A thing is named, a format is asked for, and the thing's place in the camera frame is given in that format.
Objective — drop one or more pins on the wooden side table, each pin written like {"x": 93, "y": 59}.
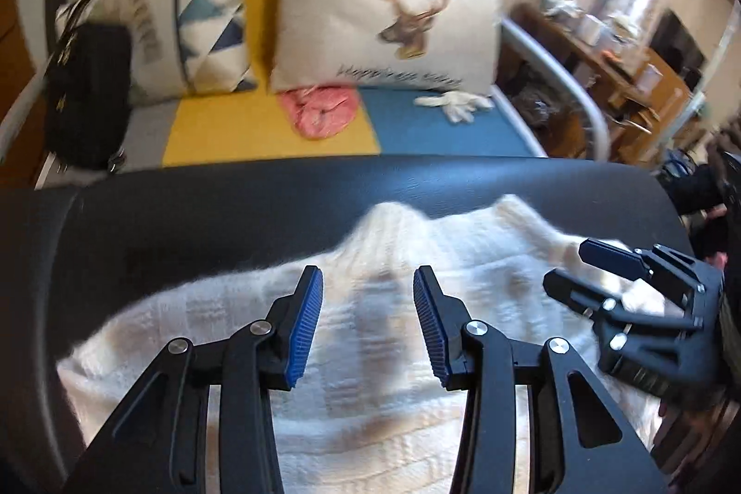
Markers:
{"x": 666, "y": 83}

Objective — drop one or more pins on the white jar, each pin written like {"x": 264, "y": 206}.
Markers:
{"x": 590, "y": 30}

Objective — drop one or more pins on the black monitor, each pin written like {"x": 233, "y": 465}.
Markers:
{"x": 677, "y": 37}

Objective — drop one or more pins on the glass jars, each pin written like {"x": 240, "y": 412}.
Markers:
{"x": 558, "y": 5}

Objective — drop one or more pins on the pink patterned cloth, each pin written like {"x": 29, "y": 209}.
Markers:
{"x": 324, "y": 115}

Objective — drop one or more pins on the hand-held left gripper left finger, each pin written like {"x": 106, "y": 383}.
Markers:
{"x": 304, "y": 332}

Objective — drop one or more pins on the triangle pattern pillow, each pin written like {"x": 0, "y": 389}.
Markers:
{"x": 202, "y": 8}

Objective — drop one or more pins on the deer print pillow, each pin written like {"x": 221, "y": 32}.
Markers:
{"x": 324, "y": 19}

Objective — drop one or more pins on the white knit sweater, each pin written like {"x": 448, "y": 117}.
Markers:
{"x": 370, "y": 413}

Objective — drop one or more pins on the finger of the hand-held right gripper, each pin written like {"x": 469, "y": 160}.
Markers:
{"x": 570, "y": 288}
{"x": 608, "y": 254}

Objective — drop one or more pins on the white box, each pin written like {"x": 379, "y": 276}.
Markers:
{"x": 651, "y": 77}

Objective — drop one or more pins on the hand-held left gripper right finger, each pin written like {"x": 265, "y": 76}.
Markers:
{"x": 431, "y": 338}

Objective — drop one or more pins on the white gloves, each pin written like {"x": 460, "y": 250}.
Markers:
{"x": 457, "y": 103}

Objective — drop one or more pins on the black handbag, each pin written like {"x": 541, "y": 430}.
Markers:
{"x": 87, "y": 94}

